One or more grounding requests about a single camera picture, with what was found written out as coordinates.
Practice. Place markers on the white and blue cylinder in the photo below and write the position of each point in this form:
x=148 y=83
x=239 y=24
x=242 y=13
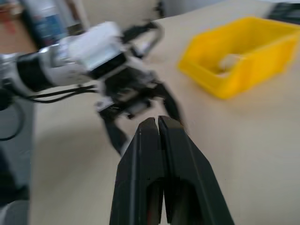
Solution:
x=44 y=21

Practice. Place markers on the black flat device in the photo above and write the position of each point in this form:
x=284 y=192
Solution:
x=286 y=11

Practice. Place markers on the black background fixture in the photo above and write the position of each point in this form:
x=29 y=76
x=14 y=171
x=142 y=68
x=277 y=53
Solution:
x=159 y=7

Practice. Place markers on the white case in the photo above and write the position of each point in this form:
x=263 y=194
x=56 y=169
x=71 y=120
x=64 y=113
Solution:
x=230 y=62

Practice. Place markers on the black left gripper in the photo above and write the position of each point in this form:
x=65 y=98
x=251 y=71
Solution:
x=126 y=86

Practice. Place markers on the yellow plastic bin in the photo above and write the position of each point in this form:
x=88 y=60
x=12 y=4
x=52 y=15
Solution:
x=257 y=58

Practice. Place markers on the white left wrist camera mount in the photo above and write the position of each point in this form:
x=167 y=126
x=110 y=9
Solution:
x=98 y=39

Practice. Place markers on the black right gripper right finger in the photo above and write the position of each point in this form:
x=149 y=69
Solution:
x=187 y=178

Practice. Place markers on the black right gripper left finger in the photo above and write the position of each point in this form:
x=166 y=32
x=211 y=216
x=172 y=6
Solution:
x=138 y=173

